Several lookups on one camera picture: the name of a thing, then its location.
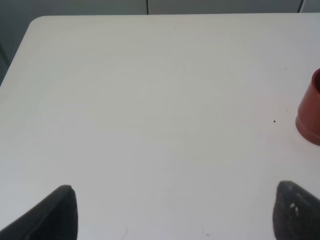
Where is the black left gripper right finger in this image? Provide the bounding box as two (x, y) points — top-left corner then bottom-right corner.
(272, 180), (320, 240)

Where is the red plastic cup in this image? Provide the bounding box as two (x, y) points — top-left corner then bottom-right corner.
(295, 69), (320, 146)

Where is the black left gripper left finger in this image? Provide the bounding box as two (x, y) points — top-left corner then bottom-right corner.
(0, 185), (78, 240)

